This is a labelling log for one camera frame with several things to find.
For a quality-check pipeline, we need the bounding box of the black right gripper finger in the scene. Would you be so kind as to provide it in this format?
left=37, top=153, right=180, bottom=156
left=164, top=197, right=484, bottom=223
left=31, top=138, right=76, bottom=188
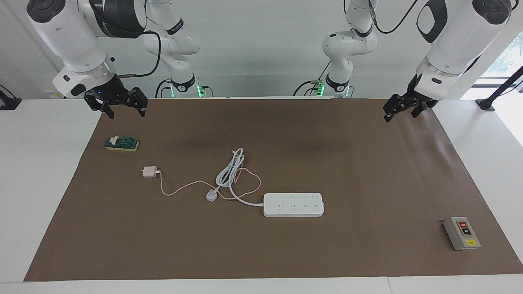
left=85, top=95, right=116, bottom=119
left=126, top=87, right=148, bottom=118

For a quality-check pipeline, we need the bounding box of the pink charger cable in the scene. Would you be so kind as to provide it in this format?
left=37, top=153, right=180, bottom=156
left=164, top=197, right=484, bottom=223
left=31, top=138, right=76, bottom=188
left=157, top=167, right=262, bottom=201

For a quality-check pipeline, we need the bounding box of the white power strip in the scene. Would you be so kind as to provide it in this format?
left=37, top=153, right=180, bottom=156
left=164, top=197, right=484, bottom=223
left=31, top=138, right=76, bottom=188
left=263, top=193, right=325, bottom=218

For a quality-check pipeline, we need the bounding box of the black tripod stand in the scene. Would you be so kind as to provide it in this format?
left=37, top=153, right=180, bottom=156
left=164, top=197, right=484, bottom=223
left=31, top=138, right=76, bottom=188
left=476, top=65, right=523, bottom=111

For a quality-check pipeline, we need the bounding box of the black clamp stand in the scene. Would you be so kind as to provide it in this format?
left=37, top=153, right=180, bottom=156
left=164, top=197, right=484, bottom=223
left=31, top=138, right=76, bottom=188
left=0, top=85, right=22, bottom=111

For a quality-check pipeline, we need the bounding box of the grey push button box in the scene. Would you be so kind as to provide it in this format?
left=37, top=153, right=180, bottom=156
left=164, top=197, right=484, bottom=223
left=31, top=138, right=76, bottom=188
left=443, top=216, right=481, bottom=251

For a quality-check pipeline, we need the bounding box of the brown table mat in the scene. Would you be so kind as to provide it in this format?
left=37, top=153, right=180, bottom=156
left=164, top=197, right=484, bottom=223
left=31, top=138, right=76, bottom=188
left=24, top=98, right=523, bottom=282

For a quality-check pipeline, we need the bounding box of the green knife switch yellow base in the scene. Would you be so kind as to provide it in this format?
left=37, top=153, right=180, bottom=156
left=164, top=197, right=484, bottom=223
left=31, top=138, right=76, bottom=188
left=105, top=136, right=140, bottom=152

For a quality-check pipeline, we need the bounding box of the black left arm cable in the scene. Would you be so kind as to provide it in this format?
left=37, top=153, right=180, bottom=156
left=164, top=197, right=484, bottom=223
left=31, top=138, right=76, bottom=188
left=368, top=0, right=420, bottom=35

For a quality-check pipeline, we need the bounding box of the white power cord with plug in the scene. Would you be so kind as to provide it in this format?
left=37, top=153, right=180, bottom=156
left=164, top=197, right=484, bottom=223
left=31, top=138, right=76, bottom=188
left=206, top=148, right=265, bottom=207

